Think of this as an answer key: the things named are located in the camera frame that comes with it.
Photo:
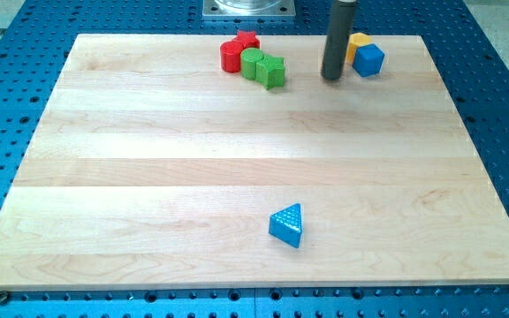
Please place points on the blue triangle block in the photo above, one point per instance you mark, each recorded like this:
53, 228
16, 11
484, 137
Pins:
286, 225

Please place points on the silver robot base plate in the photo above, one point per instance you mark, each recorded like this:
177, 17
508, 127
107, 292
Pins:
242, 9

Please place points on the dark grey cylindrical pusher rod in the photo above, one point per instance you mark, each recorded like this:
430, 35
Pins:
342, 15

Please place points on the blue perforated metal table plate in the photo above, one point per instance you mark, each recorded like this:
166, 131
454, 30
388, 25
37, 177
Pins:
36, 41

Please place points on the light wooden board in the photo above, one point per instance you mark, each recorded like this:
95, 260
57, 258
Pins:
151, 168

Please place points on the red cylinder block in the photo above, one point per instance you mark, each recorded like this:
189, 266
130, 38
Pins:
230, 53

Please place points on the red star block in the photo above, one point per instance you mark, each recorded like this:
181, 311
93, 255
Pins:
248, 39

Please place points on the yellow block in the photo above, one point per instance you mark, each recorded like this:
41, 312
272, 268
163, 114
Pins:
356, 41

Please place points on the blue cube block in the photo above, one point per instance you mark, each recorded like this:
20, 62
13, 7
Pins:
368, 60

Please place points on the green star block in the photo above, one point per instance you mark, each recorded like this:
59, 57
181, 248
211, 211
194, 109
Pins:
270, 72

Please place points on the green cylinder block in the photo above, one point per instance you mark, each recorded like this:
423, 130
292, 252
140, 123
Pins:
248, 61

